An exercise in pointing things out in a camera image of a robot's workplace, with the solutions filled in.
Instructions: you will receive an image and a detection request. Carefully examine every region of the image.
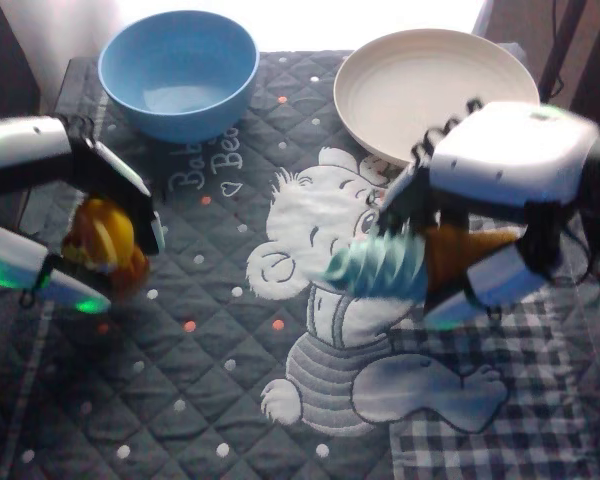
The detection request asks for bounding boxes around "toy orange cupcake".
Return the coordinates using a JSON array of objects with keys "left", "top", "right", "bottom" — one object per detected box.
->
[{"left": 62, "top": 197, "right": 151, "bottom": 301}]

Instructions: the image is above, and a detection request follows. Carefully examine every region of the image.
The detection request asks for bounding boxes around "blue bowl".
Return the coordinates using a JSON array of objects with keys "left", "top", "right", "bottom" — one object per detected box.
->
[{"left": 97, "top": 10, "right": 260, "bottom": 145}]

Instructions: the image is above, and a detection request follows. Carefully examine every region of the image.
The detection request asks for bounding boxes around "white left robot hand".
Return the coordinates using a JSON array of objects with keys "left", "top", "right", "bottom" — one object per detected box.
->
[{"left": 0, "top": 114, "right": 167, "bottom": 316}]

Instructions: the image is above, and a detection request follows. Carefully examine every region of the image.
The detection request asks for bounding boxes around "toy ice cream cone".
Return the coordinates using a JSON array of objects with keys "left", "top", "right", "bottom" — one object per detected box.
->
[{"left": 322, "top": 219, "right": 524, "bottom": 304}]

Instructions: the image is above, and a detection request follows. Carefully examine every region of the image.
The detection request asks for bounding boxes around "cream round plate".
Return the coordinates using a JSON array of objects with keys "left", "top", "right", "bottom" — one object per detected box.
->
[{"left": 332, "top": 28, "right": 541, "bottom": 169}]

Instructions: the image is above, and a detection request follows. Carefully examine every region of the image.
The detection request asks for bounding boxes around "grey quilt with bear print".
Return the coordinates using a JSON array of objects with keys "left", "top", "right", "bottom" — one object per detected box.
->
[{"left": 0, "top": 48, "right": 600, "bottom": 480}]

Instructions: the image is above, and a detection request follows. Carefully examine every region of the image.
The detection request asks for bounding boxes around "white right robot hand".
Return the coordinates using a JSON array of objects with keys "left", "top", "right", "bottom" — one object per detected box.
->
[{"left": 377, "top": 98, "right": 600, "bottom": 332}]

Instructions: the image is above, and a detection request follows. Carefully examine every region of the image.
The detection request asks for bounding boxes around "thin black cable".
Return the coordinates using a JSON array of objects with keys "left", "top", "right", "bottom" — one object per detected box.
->
[{"left": 547, "top": 0, "right": 569, "bottom": 99}]

